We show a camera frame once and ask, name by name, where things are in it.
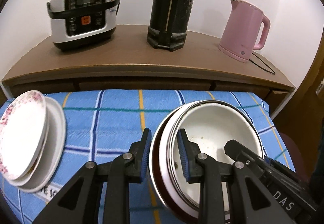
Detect plain white plate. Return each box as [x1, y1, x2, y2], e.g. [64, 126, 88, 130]
[8, 97, 66, 193]

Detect red rimmed bowl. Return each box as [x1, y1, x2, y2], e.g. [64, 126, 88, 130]
[149, 102, 198, 223]

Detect steel enamel bowl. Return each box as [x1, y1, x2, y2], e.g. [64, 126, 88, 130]
[170, 100, 264, 206]

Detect white dish pink pattern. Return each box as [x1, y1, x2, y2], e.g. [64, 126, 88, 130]
[1, 90, 47, 180]

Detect white plate red flowers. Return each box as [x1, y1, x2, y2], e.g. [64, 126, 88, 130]
[27, 96, 49, 179]

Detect pink plastic bowl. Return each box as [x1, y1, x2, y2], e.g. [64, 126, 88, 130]
[159, 102, 199, 218]

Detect brown wooden door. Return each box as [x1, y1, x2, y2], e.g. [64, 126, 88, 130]
[274, 40, 323, 182]

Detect blue plaid cloth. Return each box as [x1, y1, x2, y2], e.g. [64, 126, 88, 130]
[1, 89, 294, 223]

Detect brown wooden cabinet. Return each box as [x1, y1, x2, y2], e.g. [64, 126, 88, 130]
[3, 25, 294, 110]

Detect pink electric kettle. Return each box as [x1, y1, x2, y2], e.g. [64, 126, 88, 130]
[218, 0, 271, 63]

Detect white black rice cooker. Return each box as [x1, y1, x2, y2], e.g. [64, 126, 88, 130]
[47, 0, 121, 52]

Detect black thermos flask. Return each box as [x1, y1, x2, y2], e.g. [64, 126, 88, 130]
[147, 0, 194, 51]

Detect black kettle cord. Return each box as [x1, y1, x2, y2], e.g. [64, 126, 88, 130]
[249, 51, 277, 76]

